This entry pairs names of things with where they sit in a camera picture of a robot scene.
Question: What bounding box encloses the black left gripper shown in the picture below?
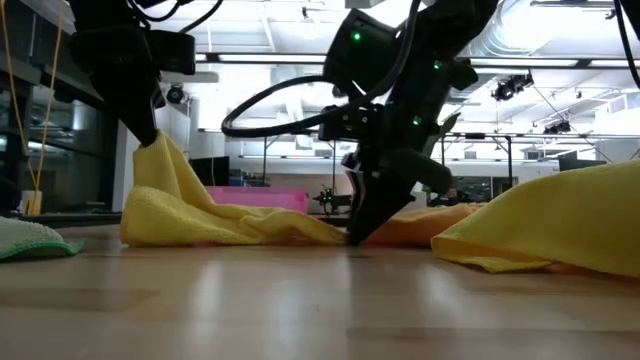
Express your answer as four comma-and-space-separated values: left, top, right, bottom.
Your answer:
68, 28, 167, 148

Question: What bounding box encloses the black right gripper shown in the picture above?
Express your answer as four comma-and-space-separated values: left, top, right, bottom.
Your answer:
342, 84, 454, 247

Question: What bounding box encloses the orange microfiber towel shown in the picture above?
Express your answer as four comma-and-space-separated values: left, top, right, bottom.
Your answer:
364, 202, 484, 247

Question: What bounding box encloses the yellow microfiber towel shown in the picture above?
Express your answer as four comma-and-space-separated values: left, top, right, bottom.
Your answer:
119, 129, 347, 249
431, 159, 640, 280

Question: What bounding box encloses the green microfiber towel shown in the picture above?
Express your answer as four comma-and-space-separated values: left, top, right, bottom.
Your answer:
0, 215, 87, 263

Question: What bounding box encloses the round black ceiling lamp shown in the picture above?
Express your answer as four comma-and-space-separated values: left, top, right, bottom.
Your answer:
165, 84, 188, 106

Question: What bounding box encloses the black computer monitor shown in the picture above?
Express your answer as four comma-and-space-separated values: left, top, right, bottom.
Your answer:
189, 156, 231, 188

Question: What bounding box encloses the pink plastic bin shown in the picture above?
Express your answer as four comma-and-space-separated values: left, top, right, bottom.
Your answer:
204, 185, 310, 216

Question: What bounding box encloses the small white box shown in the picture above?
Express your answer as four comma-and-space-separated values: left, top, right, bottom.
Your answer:
21, 189, 44, 217

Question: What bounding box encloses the black ceiling spotlight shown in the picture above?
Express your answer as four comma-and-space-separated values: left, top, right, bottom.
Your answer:
491, 71, 536, 102
543, 120, 573, 136

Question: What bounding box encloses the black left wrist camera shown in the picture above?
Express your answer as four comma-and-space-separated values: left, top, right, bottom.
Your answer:
144, 29, 197, 77

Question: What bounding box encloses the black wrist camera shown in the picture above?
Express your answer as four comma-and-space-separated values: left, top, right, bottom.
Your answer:
318, 103, 387, 143
144, 29, 197, 77

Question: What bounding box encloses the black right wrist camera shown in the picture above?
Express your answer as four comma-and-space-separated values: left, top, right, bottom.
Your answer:
318, 103, 387, 143

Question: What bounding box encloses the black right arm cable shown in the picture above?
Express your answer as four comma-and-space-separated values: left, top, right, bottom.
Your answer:
220, 0, 424, 140

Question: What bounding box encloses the yellow hanging cord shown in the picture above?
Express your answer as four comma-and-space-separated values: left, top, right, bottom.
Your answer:
0, 0, 65, 201

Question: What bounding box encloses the silver ventilation duct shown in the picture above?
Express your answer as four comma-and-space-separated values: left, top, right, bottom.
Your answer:
457, 0, 544, 59

